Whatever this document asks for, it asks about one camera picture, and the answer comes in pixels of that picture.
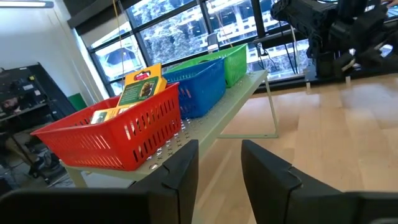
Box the green panel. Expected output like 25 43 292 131
67 92 88 112

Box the yellow green crayon box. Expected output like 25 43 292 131
89 104 139 126
117 63 169 108

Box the blue plastic basket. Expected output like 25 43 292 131
162 57 228 120

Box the red plastic basket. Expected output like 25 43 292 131
30 82 183 172

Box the green plastic basket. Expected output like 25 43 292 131
167 43 249 89

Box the sage green perforated metal shelf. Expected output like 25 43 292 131
60 69 280 189

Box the yellow hanging cable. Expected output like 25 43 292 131
111 0 126 82

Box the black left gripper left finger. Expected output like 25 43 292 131
0 139 200 224

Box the long linear ceiling light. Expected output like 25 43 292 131
0 0 55 9

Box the person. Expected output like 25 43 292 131
0 96 23 114

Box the black cabinet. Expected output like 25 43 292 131
0 62 78 134

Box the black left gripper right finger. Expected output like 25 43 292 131
241 139 398 224

